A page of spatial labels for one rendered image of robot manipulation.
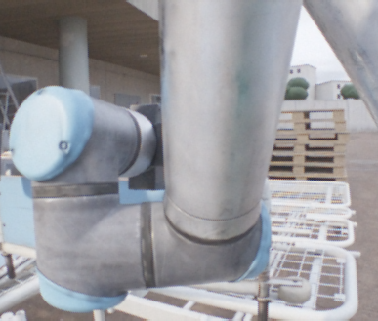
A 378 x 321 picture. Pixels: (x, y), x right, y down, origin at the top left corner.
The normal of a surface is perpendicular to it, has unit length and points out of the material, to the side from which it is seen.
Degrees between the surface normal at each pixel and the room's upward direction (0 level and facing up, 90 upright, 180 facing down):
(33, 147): 75
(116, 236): 55
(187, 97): 113
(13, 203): 90
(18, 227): 90
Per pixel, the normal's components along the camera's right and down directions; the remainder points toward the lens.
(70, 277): 0.14, -0.07
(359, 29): -0.73, 0.44
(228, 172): 0.05, 0.63
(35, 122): -0.34, -0.13
